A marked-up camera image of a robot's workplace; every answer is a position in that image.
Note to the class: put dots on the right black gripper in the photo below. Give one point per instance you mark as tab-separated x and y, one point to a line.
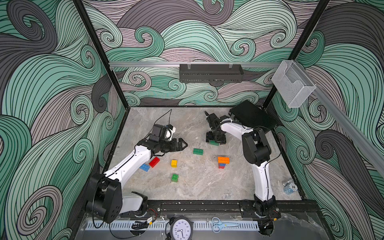
208	136

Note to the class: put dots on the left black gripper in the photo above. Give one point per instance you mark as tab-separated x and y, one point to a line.
179	148

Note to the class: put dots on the green long lego brick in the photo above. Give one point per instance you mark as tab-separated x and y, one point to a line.
199	152
213	143

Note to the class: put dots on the orange long lego brick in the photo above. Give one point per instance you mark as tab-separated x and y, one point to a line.
223	160

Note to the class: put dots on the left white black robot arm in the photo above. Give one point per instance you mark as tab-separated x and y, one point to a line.
104	196

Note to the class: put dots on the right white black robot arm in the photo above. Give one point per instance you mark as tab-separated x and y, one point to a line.
256	151

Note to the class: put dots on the yellow square lego brick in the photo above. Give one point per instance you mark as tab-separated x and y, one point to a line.
174	163

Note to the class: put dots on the red long lego brick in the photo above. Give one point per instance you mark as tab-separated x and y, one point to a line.
154	162

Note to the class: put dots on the green square lego brick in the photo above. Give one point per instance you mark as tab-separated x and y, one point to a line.
175	178

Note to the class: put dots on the light blue lego brick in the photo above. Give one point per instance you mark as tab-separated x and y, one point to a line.
145	167

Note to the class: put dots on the black briefcase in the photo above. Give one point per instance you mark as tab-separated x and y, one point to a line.
250	116

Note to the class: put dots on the white analog clock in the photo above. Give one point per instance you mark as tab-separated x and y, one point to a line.
181	229

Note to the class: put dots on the light blue scissors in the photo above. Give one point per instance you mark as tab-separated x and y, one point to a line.
218	225

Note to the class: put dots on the clear plastic wall holder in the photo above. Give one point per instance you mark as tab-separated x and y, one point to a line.
293	83

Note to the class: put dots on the white slotted cable duct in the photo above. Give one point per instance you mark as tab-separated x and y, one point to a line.
157	226

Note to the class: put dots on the aluminium back rail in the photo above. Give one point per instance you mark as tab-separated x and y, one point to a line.
166	64

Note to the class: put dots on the aluminium rail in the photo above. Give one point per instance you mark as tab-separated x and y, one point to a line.
356	101
166	64

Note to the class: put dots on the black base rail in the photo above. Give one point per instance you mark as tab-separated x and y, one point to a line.
245	208

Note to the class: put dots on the aluminium right rail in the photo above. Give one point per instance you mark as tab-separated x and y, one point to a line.
356	101

